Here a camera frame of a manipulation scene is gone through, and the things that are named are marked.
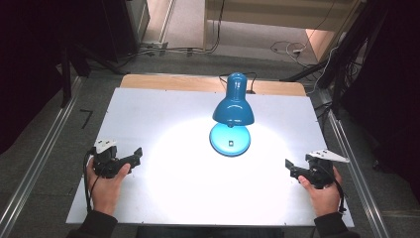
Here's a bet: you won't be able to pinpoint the white floor cable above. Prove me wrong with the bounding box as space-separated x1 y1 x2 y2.
269 39 341 95

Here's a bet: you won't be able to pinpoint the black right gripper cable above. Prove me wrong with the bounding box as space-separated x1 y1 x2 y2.
325 165 348 214

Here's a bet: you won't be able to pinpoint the black metal stand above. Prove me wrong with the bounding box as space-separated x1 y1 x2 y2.
279 0 390 115

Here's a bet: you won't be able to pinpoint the light wooden furniture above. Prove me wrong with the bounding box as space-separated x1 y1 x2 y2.
203 0 368 63

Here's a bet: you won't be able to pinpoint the dark cabinet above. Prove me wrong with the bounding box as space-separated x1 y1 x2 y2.
60 0 151 75

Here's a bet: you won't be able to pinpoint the metal floor rail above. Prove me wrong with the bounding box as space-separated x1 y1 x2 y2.
0 76 84 236
318 88 391 238

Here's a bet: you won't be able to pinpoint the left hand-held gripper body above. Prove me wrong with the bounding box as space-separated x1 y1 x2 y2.
91 139 134 179

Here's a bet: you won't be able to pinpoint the black lamp cable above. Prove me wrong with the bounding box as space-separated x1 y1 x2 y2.
218 71 259 94

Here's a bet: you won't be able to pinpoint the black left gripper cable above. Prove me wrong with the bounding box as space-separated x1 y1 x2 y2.
81 147 100 213

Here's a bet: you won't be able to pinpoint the person's right hand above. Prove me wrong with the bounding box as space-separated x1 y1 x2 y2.
297 166 344 218

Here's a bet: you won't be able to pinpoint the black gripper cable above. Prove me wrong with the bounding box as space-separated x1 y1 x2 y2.
81 147 100 213
325 165 348 214

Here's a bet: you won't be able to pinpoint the person's left hand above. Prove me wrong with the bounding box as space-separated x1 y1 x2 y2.
85 159 132 217

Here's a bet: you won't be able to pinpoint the blue desk lamp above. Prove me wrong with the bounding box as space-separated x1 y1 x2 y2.
208 71 256 158

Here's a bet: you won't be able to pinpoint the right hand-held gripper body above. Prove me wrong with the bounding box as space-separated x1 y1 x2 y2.
304 149 351 190

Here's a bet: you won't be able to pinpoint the grey floor cables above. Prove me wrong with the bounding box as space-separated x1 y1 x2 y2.
115 0 227 67

